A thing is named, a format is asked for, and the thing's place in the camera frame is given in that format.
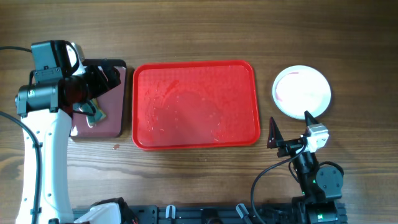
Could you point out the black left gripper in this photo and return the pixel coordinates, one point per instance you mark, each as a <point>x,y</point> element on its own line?
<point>103,84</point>

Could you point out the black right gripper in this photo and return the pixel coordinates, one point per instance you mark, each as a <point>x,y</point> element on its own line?
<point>290,145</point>

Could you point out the green and yellow sponge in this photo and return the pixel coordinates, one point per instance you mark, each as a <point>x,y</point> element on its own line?
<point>94,113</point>

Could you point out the white plate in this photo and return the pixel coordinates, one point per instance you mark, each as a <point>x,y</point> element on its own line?
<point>301,88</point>

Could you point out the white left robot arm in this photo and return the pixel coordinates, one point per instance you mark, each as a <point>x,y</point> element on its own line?
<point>46,108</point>

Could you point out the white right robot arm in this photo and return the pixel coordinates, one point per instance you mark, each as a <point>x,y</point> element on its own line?
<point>320,182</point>

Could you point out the black water tray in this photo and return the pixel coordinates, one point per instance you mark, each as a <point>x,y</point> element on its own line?
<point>109,111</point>

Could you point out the red plastic tray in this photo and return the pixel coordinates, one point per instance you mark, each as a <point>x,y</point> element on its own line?
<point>185,105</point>

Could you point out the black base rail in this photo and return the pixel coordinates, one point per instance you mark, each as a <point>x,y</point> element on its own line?
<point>270,213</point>

